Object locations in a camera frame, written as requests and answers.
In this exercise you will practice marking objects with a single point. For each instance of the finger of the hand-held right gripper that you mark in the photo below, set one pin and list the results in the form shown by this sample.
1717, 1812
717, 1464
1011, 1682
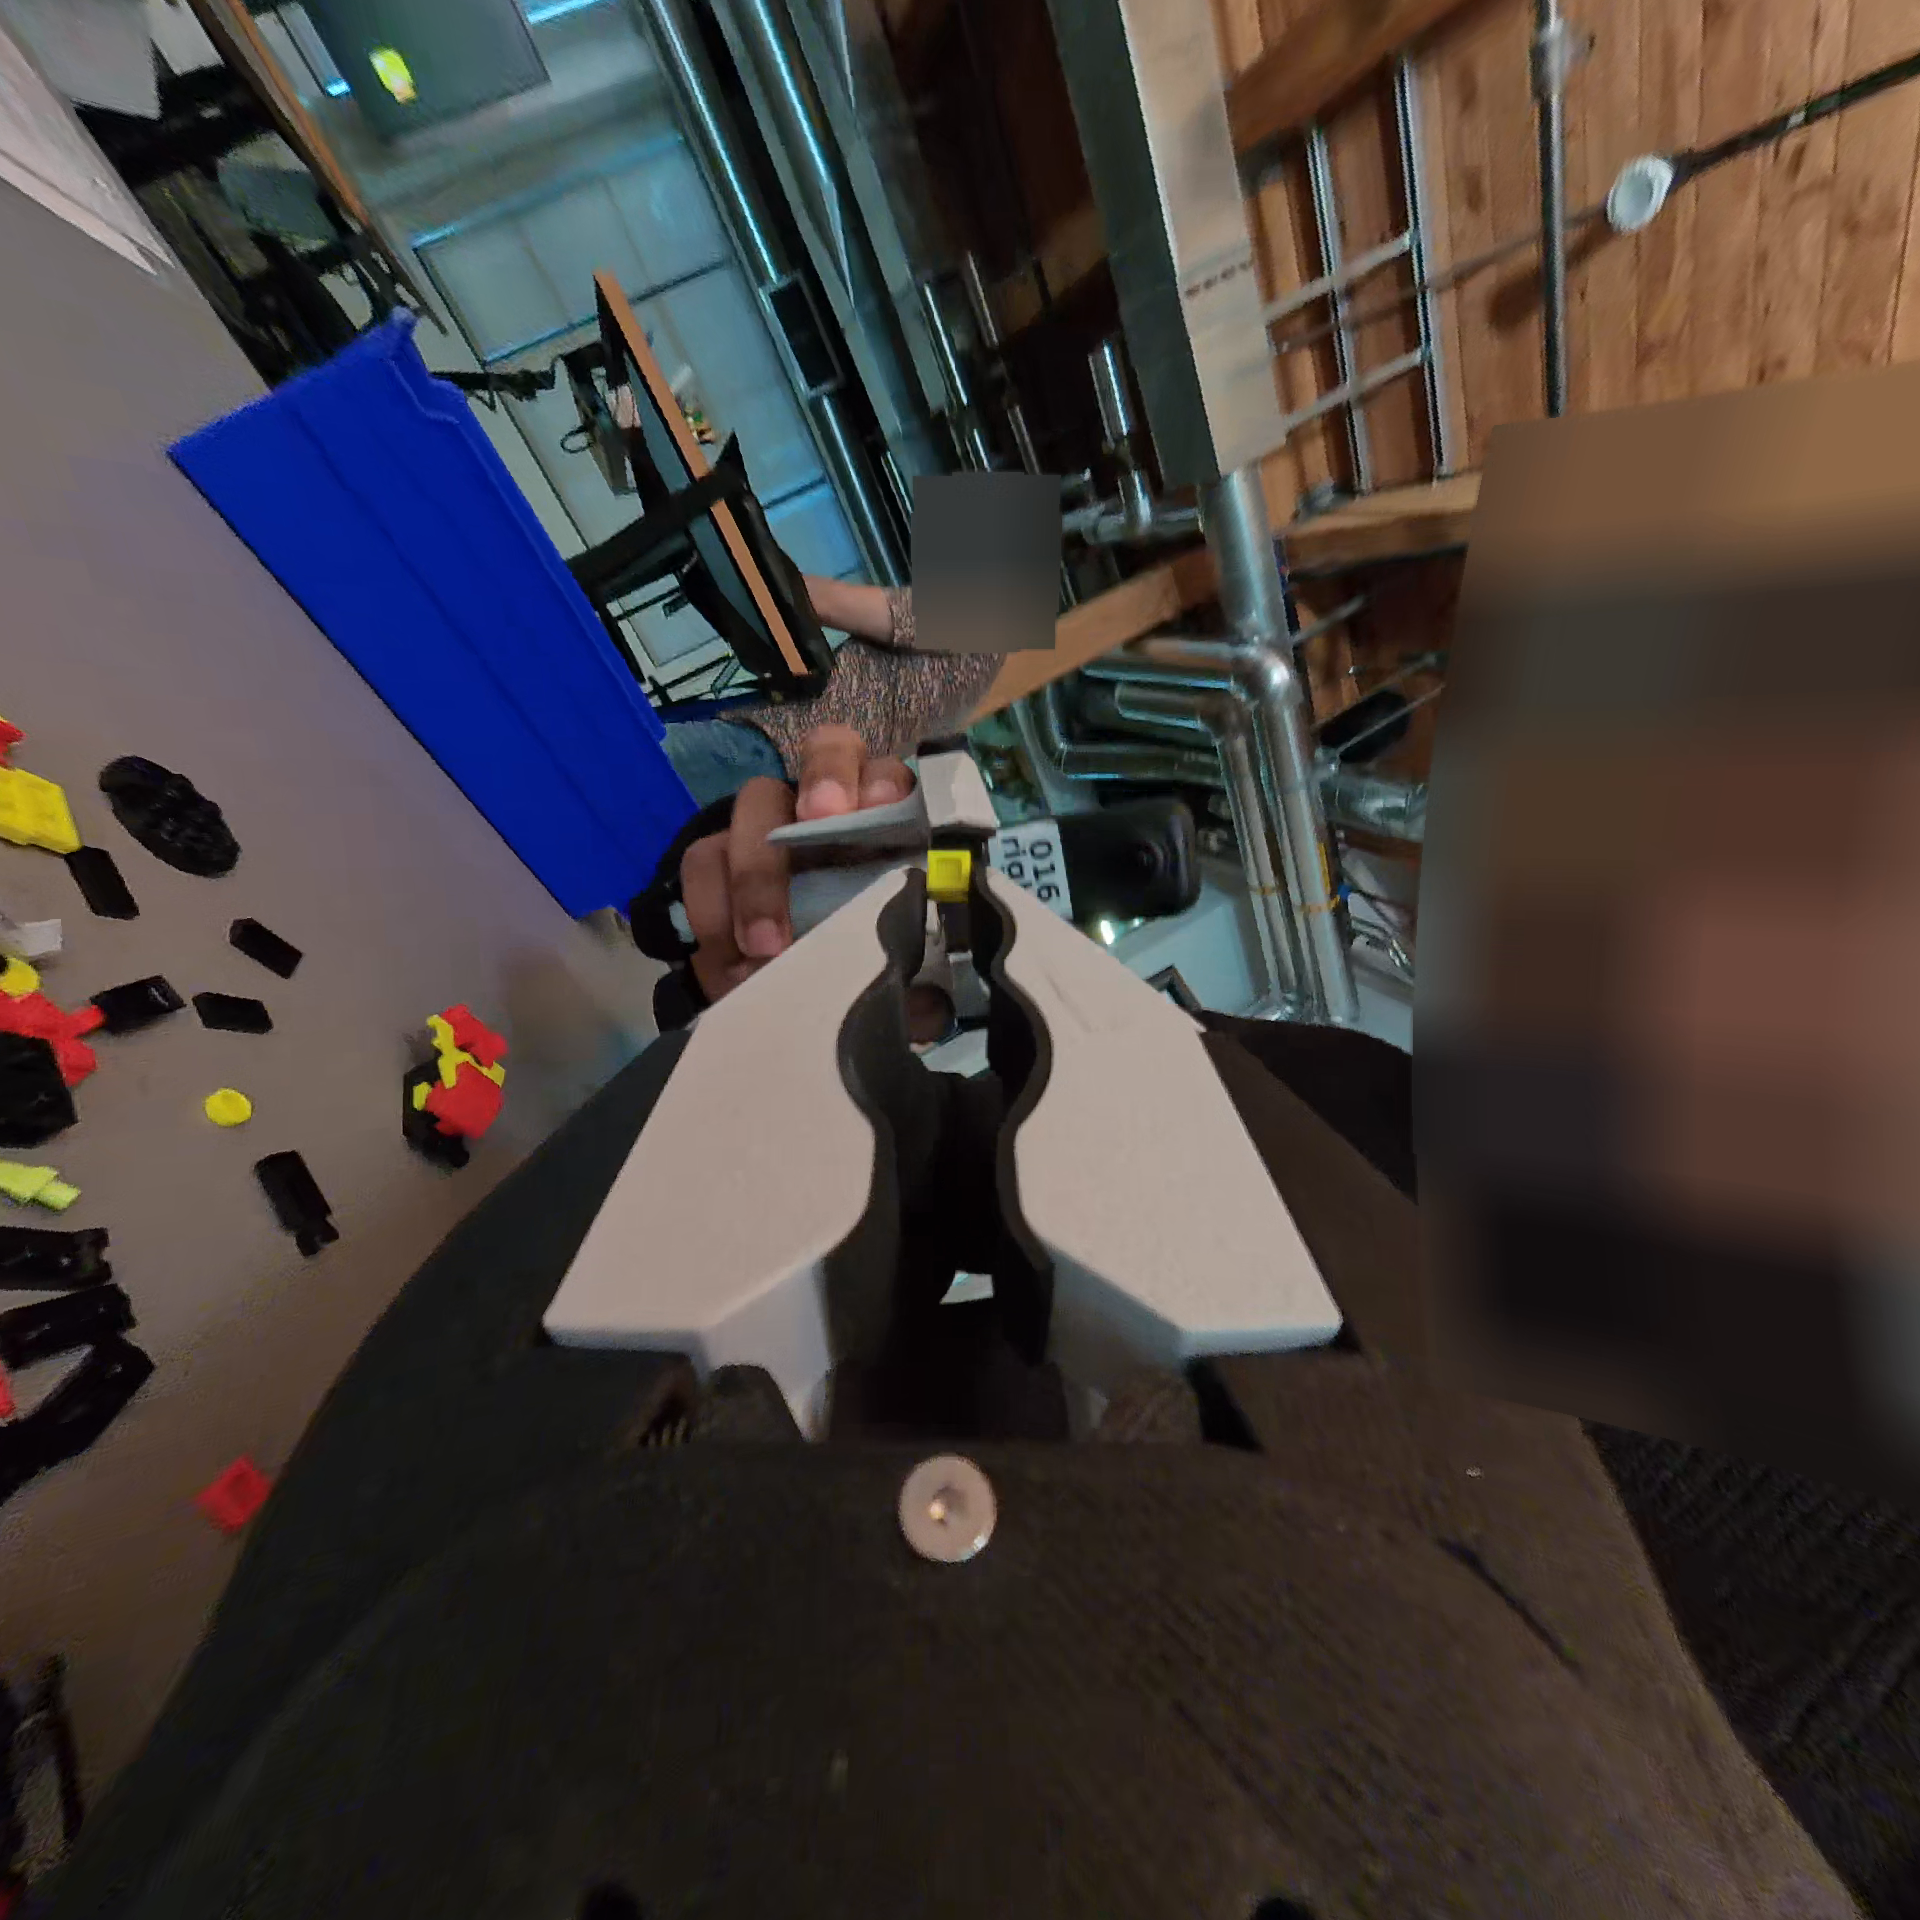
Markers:
952, 789
834, 900

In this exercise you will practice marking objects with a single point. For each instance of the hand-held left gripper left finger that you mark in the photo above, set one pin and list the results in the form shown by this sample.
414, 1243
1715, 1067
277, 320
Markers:
721, 1185

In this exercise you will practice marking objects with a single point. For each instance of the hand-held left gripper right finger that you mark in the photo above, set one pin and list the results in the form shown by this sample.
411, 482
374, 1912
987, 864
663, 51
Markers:
1172, 1185

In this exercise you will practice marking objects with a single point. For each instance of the small yellow square lego brick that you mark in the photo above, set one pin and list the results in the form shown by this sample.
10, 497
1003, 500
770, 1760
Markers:
948, 875

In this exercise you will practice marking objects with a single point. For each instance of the red yellow lego assembly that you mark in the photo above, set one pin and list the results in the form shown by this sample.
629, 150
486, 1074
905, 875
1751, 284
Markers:
465, 1105

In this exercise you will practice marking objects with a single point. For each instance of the pile of lego pieces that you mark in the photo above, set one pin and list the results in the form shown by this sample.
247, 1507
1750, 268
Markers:
293, 1201

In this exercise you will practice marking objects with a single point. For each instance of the black round lego plate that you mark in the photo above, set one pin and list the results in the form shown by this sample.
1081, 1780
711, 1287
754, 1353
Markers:
168, 817

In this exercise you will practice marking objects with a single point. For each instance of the person's right hand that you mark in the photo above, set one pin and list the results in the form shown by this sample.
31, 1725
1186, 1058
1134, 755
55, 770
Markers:
750, 900

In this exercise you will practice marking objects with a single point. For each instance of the silver metal pipe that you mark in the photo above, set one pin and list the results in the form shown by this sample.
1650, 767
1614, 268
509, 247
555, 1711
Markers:
1275, 721

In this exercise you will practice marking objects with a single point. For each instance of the wooden top desk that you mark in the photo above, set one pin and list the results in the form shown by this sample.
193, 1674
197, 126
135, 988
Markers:
721, 556

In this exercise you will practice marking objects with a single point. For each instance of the blue plastic bin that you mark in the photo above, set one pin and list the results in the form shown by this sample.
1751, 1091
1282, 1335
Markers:
435, 601

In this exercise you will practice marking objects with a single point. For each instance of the metal column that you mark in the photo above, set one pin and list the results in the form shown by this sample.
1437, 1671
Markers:
1172, 225

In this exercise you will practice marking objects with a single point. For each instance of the person's black shirt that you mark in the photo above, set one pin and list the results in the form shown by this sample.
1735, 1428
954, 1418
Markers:
1801, 1651

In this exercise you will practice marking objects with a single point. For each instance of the white round wall fixture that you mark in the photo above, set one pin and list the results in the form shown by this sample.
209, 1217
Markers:
1639, 190

